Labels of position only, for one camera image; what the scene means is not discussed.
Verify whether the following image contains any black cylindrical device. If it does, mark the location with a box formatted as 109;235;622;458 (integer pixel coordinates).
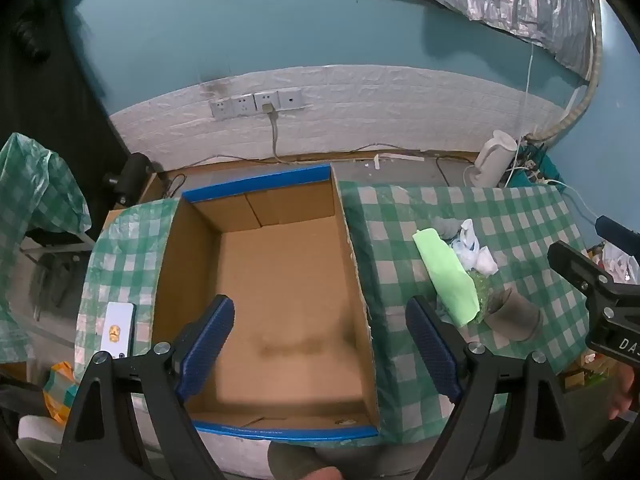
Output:
102;152;156;206

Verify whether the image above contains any dark metal chair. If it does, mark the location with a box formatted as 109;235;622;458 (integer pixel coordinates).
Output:
20;230;96;321

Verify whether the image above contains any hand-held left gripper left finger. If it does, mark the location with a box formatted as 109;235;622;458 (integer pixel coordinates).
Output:
62;294;236;480

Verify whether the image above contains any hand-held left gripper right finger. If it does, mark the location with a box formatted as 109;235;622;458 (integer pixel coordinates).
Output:
405;295;583;480

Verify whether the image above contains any light green cloth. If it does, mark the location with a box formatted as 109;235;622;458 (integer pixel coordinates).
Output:
412;227;481;326

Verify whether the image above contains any teal plastic basket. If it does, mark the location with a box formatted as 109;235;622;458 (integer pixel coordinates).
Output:
520;147;566;188

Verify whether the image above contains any crumpled white bag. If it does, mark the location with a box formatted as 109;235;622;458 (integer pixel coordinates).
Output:
602;242;640;283

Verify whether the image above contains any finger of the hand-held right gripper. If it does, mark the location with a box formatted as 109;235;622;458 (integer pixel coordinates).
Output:
547;241;616;295
595;215;640;251

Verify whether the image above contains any corrugated beige hose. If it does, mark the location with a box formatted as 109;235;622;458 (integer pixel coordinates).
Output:
530;0;603;143

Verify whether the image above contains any white plastic bag blue print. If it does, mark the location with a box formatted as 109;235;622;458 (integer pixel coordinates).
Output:
450;218;482;267

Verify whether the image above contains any white cloth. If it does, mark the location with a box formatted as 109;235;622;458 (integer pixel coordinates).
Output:
474;245;500;276

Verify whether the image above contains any green checked tablecloth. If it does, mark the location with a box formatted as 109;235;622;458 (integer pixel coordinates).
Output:
74;180;593;448

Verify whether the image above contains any green checked plastic sheet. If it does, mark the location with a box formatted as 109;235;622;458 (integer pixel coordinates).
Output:
0;132;93;366

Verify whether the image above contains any cardboard box with blue tape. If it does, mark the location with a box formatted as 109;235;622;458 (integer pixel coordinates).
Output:
150;162;382;443

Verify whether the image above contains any grey sock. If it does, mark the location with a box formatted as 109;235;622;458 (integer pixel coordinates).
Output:
432;216;463;241

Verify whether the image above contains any black floor cable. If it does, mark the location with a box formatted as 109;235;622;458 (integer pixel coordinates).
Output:
350;144;476;186

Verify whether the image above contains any white electric kettle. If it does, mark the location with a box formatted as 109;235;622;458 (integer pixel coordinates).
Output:
462;130;518;188

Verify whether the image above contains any person's right hand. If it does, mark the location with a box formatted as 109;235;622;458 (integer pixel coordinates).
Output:
607;360;640;421

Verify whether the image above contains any grey plug with cable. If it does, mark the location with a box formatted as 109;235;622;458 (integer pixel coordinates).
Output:
262;104;301;163

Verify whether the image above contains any white flat box gold emblem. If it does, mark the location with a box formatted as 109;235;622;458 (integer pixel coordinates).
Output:
99;302;137;359

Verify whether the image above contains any thin white cord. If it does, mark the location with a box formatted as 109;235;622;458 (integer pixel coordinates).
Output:
500;42;534;188

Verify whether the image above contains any orange yellow bag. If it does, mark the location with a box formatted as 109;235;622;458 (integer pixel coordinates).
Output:
42;361;81;426

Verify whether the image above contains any green bubble wrap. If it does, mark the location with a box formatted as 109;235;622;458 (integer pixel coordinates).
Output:
437;270;493;328

